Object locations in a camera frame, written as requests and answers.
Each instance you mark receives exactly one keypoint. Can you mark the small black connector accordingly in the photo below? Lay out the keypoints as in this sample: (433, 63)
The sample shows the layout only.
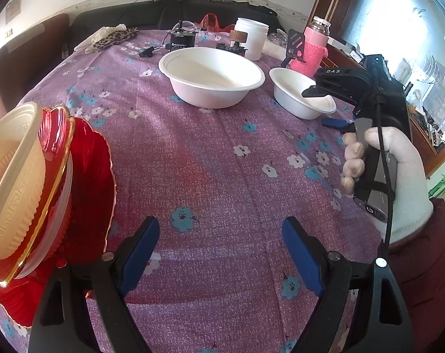
(146, 52)

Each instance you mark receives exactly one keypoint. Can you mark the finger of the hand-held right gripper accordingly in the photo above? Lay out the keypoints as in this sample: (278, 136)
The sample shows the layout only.
(336, 123)
(314, 91)

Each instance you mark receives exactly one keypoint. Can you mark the red plastic bag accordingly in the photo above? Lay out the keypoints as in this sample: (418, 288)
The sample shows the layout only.
(211, 22)

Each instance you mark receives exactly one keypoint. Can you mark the black leather sofa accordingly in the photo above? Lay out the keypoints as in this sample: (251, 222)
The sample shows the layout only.
(134, 14)

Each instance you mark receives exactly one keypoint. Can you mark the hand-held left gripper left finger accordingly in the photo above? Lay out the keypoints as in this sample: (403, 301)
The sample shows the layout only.
(141, 250)

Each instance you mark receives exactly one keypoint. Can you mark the small red gold-rimmed plate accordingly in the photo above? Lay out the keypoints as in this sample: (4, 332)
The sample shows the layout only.
(55, 136)

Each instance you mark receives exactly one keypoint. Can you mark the black jar with wooden lid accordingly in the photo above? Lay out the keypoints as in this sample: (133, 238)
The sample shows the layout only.
(238, 38)

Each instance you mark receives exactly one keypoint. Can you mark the cream ribbed plastic bowl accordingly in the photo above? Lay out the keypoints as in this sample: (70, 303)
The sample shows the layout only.
(12, 176)

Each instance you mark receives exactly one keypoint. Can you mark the purple floral tablecloth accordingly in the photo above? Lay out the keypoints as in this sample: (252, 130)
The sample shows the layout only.
(207, 172)

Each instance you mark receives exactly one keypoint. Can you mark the large white bowl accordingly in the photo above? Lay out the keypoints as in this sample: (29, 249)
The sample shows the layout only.
(211, 70)

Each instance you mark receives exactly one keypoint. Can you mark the black cylindrical device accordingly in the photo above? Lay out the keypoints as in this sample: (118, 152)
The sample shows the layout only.
(182, 40)

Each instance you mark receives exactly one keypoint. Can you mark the pink knit-sleeved bottle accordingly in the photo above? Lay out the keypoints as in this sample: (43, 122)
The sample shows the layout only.
(312, 51)

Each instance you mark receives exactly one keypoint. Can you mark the white round plate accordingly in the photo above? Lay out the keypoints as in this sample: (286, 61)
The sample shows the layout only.
(66, 198)

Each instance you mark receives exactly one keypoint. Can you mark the black phone stand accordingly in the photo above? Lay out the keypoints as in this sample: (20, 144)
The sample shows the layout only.
(295, 42)

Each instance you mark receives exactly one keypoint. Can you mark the brown armchair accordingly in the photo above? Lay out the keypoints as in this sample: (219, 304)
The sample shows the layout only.
(24, 44)

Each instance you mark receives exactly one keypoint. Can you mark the person's right forearm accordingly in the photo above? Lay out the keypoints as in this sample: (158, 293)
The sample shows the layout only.
(428, 272)

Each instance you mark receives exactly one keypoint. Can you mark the wall socket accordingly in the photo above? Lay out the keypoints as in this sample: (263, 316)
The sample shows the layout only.
(9, 34)

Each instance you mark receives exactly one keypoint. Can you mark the white plastic jar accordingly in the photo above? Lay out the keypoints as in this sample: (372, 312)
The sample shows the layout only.
(250, 36)

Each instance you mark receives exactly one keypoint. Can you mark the person's right hand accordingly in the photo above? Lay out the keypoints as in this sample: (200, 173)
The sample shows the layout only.
(406, 176)

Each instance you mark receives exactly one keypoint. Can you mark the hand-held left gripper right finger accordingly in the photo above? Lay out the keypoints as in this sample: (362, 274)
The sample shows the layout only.
(303, 253)

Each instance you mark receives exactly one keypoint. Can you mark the small white bowl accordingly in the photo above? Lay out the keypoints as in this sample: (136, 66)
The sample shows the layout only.
(292, 84)

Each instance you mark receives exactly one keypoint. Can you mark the large red printed plate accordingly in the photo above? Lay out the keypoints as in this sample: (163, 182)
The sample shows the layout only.
(93, 191)

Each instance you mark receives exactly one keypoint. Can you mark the small wall plaque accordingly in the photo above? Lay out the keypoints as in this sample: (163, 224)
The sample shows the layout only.
(12, 9)

